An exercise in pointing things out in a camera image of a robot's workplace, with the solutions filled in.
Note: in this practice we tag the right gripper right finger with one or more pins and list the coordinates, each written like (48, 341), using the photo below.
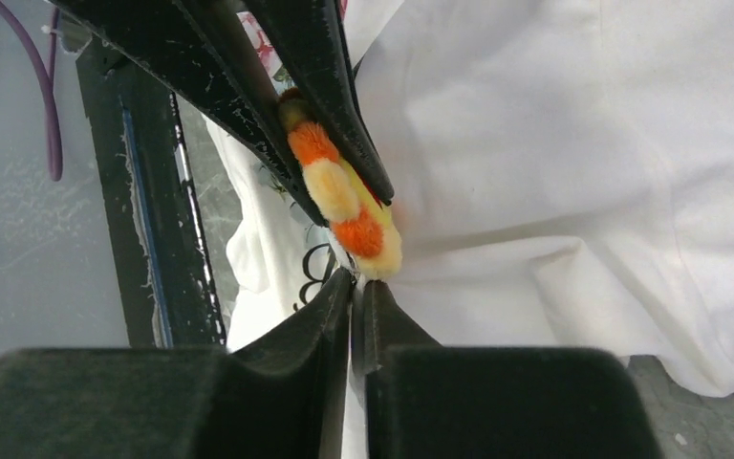
(423, 399)

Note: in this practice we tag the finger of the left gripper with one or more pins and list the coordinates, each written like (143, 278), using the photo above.
(176, 43)
(309, 37)

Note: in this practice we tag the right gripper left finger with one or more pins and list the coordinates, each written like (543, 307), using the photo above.
(282, 396)

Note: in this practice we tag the orange yellow pompom brooch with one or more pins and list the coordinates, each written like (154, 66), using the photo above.
(360, 224)

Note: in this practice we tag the white printed t-shirt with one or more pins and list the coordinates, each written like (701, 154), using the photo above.
(564, 175)

